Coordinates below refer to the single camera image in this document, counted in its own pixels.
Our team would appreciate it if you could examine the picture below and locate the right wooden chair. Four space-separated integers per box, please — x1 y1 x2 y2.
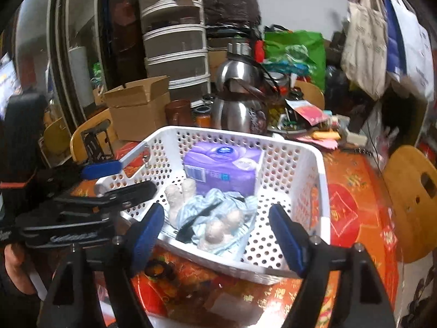
382 145 436 263

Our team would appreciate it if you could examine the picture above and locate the green shopping bag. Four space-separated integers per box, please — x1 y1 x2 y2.
264 30 326 91

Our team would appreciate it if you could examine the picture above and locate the white blue shopping bag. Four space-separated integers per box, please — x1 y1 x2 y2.
390 0 435 102

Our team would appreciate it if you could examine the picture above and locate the dark glass cabinet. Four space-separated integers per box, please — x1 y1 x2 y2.
0 0 113 134

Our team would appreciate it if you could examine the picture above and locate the open cardboard box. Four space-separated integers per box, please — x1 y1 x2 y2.
104 75 170 141

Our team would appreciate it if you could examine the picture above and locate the beige canvas tote bag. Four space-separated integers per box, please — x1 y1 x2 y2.
341 0 387 101

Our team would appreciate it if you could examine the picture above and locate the wooden chair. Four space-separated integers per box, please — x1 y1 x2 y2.
70 109 119 163
382 145 436 263

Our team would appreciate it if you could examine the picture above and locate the white plush bunny toy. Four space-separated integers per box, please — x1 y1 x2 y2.
161 178 258 260

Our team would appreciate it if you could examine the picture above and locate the left wooden chair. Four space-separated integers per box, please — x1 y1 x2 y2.
70 109 119 163

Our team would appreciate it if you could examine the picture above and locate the white perforated plastic basket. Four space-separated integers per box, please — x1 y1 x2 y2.
95 126 330 284

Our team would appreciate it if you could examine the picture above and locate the orange lidded jar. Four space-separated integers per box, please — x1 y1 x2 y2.
194 105 211 128

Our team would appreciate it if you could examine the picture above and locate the stainless steel kettle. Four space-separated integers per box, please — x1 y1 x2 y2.
211 40 269 135

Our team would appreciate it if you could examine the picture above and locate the person's left hand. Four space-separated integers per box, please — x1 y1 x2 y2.
4 244 36 295

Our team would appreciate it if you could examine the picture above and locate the brown mug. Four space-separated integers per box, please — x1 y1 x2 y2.
164 100 194 127

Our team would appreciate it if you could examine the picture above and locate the purple tissue pack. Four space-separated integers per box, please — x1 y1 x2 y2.
183 141 264 197

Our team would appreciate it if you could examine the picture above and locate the grey plastic drawer tower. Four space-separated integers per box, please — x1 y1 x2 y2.
138 0 210 101

